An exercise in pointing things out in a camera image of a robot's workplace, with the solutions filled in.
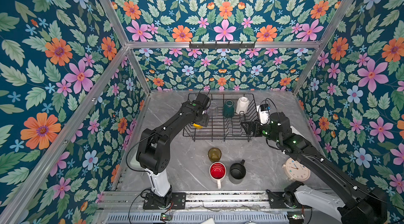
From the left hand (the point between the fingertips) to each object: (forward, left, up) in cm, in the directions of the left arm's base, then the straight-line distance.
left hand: (202, 116), depth 89 cm
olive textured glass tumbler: (-18, -6, -13) cm, 23 cm away
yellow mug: (-7, +3, 0) cm, 8 cm away
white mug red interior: (-27, -7, -13) cm, 31 cm away
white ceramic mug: (+8, -25, -2) cm, 27 cm away
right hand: (-10, -23, +9) cm, 27 cm away
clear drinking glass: (+9, -7, -7) cm, 14 cm away
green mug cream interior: (+7, -16, -3) cm, 18 cm away
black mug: (-27, -18, -13) cm, 35 cm away
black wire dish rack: (0, -11, -13) cm, 17 cm away
